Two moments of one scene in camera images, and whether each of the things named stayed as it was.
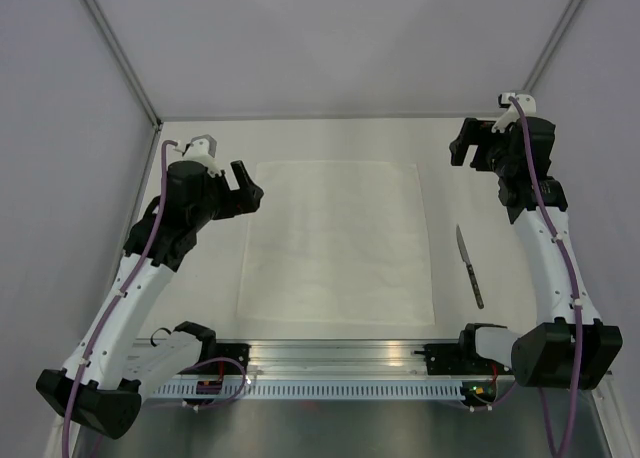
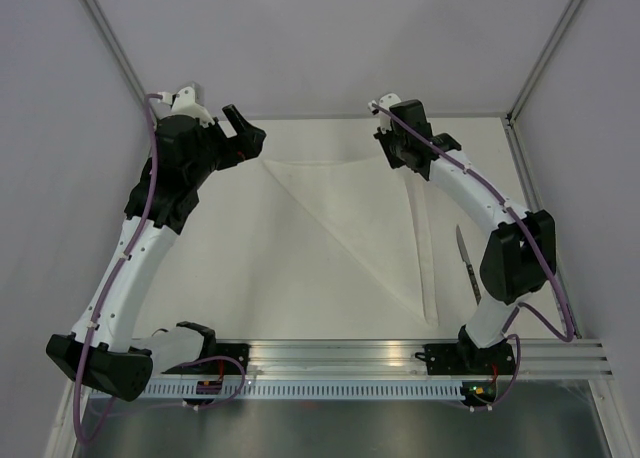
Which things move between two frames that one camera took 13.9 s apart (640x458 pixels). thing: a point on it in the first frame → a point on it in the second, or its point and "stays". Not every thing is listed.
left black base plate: [236, 351] stays
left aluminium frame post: [117, 47] stays
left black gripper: [245, 199] → [245, 145]
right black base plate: [457, 359] stays
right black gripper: [475, 132] → [384, 138]
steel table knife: [465, 255] stays
